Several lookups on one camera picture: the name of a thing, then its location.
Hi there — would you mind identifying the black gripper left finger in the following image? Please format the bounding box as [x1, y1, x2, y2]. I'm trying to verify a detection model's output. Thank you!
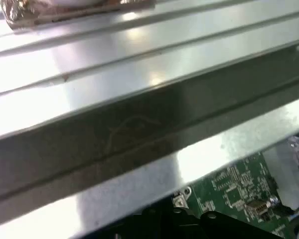
[139, 207, 200, 239]

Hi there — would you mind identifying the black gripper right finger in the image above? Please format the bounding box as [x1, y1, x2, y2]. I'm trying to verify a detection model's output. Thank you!
[200, 211, 287, 239]

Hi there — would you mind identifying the green motherboard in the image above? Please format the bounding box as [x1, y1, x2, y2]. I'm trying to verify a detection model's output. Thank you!
[189, 150, 299, 239]

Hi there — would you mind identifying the pale grey plastic part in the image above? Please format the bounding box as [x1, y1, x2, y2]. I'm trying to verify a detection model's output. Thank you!
[271, 135, 299, 211]

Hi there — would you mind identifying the open black PC case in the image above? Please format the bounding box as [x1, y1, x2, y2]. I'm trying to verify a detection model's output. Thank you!
[0, 41, 299, 239]

